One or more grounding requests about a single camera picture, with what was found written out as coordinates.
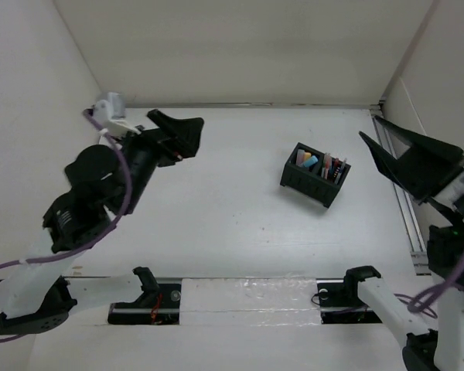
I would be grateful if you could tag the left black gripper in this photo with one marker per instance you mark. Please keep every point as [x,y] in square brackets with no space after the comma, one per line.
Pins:
[172,140]

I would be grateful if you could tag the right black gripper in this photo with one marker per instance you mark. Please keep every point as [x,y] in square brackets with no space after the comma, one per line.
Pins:
[424,166]

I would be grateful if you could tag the clear dark-ink pen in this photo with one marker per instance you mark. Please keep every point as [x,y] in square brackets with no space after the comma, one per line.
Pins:
[342,168]

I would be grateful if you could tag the red gel pen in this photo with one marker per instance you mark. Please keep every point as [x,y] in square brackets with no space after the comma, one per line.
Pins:
[334,168]

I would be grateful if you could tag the black two-compartment organizer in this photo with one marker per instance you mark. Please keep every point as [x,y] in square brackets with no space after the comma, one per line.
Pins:
[309,181]

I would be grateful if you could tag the pink red pen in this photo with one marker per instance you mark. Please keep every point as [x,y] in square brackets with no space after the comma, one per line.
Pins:
[326,165]

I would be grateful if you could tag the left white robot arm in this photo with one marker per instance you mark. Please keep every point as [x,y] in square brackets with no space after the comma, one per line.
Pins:
[106,182]

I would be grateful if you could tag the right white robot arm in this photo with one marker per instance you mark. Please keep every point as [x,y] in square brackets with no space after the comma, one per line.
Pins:
[429,327]

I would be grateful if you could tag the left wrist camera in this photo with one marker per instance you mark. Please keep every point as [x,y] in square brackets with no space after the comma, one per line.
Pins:
[108,116]

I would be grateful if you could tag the aluminium rail right side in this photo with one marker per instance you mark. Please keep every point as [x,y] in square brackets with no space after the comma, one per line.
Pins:
[417,245]

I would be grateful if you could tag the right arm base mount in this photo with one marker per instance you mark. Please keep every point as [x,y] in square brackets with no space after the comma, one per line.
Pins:
[336,307]

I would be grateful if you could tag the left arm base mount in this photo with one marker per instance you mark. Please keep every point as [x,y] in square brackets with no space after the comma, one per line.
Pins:
[161,309]

